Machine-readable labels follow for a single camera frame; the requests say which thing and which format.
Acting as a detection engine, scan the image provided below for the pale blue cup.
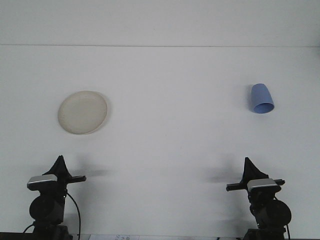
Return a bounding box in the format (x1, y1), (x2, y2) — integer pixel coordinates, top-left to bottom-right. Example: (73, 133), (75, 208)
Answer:
(250, 83), (276, 115)

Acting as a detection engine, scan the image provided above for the pale round plate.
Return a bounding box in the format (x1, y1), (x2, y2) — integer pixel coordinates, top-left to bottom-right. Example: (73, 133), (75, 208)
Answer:
(57, 90), (112, 136)

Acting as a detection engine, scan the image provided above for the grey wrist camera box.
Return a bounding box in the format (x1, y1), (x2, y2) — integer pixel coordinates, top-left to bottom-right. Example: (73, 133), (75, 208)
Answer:
(26, 174), (58, 192)
(246, 178), (281, 193)

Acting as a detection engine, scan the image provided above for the short black cable loop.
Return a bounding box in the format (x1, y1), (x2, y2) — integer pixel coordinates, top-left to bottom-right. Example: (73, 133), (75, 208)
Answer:
(22, 223), (36, 235)

